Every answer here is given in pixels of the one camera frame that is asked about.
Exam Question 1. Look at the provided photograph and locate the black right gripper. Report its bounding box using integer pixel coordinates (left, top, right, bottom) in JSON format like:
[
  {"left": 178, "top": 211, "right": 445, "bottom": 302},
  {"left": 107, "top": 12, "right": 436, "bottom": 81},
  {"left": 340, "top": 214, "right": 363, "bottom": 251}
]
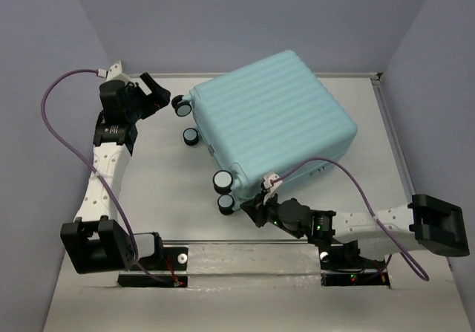
[{"left": 238, "top": 189, "right": 304, "bottom": 239}]

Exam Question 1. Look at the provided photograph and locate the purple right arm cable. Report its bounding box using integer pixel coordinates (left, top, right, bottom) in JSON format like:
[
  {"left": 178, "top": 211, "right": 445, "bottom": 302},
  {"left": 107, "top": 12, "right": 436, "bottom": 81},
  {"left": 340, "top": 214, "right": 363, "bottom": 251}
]
[{"left": 270, "top": 156, "right": 430, "bottom": 282}]

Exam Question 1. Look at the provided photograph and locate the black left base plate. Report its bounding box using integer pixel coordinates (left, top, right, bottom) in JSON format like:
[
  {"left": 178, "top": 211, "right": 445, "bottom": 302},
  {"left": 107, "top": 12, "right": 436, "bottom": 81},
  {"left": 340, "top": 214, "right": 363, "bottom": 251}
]
[{"left": 117, "top": 245, "right": 189, "bottom": 288}]

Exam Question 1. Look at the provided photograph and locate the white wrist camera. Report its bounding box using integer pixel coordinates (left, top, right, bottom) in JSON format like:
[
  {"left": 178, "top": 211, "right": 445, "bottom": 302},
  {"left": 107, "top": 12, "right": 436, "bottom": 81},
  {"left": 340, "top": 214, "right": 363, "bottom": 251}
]
[
  {"left": 262, "top": 172, "right": 282, "bottom": 201},
  {"left": 96, "top": 60, "right": 131, "bottom": 83}
]

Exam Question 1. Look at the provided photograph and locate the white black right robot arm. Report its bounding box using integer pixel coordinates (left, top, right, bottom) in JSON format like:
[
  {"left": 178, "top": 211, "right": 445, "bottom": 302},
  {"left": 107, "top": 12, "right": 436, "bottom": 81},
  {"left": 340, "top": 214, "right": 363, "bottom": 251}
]
[{"left": 240, "top": 195, "right": 470, "bottom": 267}]

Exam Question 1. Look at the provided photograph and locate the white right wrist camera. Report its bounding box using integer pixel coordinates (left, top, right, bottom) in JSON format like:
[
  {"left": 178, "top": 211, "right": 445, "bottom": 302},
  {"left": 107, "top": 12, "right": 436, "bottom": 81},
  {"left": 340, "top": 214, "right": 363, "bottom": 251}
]
[{"left": 262, "top": 172, "right": 282, "bottom": 201}]

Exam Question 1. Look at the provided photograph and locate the light blue hard suitcase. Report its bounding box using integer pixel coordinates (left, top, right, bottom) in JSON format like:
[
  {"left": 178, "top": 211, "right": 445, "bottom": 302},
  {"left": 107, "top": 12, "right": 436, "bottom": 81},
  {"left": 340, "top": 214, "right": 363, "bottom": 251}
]
[{"left": 171, "top": 50, "right": 358, "bottom": 215}]

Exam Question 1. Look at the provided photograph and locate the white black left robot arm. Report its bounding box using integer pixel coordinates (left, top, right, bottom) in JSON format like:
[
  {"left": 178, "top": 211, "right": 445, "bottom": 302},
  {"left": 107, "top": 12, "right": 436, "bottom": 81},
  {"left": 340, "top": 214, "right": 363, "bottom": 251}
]
[{"left": 60, "top": 72, "right": 171, "bottom": 274}]

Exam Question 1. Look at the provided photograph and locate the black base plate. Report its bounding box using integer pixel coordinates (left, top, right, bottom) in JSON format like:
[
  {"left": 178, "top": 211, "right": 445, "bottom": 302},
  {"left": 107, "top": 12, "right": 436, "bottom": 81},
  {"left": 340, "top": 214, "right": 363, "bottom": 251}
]
[
  {"left": 117, "top": 245, "right": 189, "bottom": 288},
  {"left": 319, "top": 244, "right": 390, "bottom": 287}
]

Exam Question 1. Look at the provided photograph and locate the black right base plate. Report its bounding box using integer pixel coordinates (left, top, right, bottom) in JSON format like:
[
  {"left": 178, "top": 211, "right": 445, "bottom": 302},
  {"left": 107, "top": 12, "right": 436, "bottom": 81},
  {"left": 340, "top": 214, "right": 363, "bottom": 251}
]
[{"left": 319, "top": 244, "right": 390, "bottom": 287}]

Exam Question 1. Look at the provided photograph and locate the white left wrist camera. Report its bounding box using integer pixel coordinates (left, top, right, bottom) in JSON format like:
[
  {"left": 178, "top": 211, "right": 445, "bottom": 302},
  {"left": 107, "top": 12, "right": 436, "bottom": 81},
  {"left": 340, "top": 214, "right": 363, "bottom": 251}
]
[{"left": 96, "top": 60, "right": 131, "bottom": 83}]

